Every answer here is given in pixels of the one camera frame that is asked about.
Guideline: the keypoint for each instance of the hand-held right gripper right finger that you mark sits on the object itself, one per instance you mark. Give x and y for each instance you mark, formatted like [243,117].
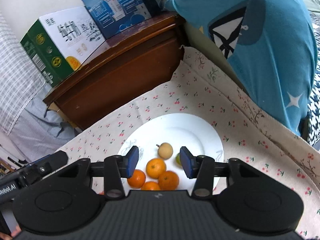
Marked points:
[186,162]

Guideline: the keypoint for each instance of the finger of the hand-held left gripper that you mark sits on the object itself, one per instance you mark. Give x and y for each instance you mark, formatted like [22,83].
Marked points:
[58,158]

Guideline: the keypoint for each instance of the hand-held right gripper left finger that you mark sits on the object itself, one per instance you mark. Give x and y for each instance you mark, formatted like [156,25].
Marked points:
[132,161]

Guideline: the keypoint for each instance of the green jujube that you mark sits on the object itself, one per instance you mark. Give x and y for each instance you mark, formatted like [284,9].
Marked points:
[177,159]

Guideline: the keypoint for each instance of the orange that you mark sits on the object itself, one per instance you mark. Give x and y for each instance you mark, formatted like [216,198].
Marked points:
[168,180]
[136,178]
[150,186]
[156,168]

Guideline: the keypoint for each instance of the brown kiwi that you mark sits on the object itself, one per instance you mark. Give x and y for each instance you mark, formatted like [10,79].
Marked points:
[164,150]

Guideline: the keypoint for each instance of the white plate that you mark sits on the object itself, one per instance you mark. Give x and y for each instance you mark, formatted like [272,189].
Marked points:
[185,130]

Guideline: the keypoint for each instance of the blue-grey hanging cloth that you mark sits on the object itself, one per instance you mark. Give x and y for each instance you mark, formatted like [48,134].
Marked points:
[37,120]

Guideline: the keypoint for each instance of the cherry print tablecloth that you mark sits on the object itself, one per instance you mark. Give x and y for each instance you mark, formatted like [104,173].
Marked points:
[200,100]

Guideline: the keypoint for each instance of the brown wooden cabinet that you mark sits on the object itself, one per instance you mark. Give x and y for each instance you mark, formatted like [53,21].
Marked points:
[120,80]

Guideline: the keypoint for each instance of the floral branch print cloth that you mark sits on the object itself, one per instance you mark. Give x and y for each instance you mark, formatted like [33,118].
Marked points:
[212,72]

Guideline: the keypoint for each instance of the checked cloth cover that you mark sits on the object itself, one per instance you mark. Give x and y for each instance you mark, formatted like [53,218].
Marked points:
[15,67]

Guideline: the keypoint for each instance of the green and white carton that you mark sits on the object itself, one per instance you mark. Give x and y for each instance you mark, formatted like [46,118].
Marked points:
[45,55]

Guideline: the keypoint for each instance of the dark checked bedsheet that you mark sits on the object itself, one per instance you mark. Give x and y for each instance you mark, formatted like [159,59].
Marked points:
[315,110]

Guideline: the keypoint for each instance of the blue pillow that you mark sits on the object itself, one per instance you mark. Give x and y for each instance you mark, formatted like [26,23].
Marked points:
[275,55]

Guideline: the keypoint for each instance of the blue carton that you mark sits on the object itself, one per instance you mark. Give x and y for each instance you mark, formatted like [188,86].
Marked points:
[112,7]

